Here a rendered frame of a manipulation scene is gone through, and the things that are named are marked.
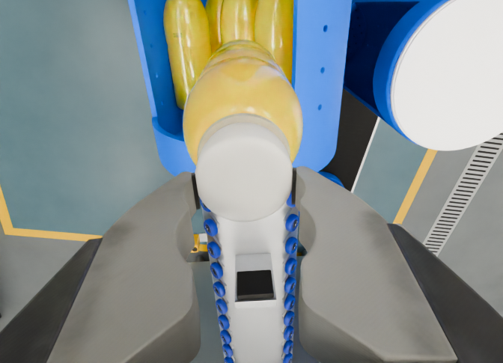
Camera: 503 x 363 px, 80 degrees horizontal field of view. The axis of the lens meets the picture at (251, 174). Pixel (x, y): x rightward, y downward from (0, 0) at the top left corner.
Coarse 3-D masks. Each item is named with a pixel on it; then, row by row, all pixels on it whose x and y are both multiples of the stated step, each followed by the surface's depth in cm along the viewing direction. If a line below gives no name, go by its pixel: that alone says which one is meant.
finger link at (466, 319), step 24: (408, 240) 8; (408, 264) 7; (432, 264) 7; (432, 288) 7; (456, 288) 7; (456, 312) 6; (480, 312) 6; (456, 336) 6; (480, 336) 6; (480, 360) 5
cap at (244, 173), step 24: (216, 144) 11; (240, 144) 11; (264, 144) 11; (216, 168) 11; (240, 168) 11; (264, 168) 11; (288, 168) 11; (216, 192) 12; (240, 192) 12; (264, 192) 12; (288, 192) 12; (240, 216) 12; (264, 216) 12
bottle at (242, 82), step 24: (240, 48) 21; (264, 48) 25; (216, 72) 15; (240, 72) 15; (264, 72) 15; (192, 96) 15; (216, 96) 14; (240, 96) 13; (264, 96) 14; (288, 96) 15; (192, 120) 14; (216, 120) 13; (240, 120) 13; (264, 120) 13; (288, 120) 14; (192, 144) 14; (288, 144) 13
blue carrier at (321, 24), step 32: (128, 0) 38; (160, 0) 45; (320, 0) 30; (160, 32) 46; (320, 32) 32; (160, 64) 47; (320, 64) 34; (160, 96) 48; (320, 96) 36; (160, 128) 41; (320, 128) 38; (160, 160) 45; (320, 160) 40
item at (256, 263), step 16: (240, 256) 84; (256, 256) 84; (240, 272) 77; (256, 272) 77; (272, 272) 79; (240, 288) 73; (256, 288) 73; (272, 288) 72; (240, 304) 72; (256, 304) 72; (272, 304) 72
